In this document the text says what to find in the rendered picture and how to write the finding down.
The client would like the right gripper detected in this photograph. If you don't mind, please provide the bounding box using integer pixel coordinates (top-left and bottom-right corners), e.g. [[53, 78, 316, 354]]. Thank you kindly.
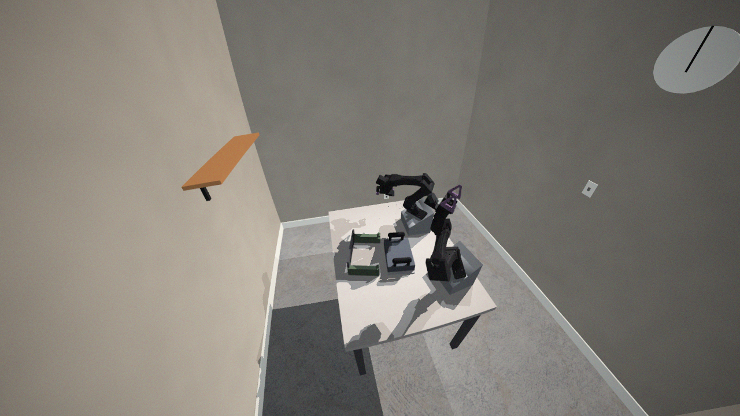
[[376, 185, 394, 196]]

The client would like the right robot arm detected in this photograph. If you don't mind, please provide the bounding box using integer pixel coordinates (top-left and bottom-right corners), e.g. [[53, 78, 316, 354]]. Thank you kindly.
[[376, 173, 435, 220]]

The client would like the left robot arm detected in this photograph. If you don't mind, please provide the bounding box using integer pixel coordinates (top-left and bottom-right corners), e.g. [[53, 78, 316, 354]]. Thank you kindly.
[[424, 193, 466, 281]]

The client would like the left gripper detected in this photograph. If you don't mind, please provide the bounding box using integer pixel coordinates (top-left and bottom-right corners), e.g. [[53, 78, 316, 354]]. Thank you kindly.
[[439, 185, 462, 217]]

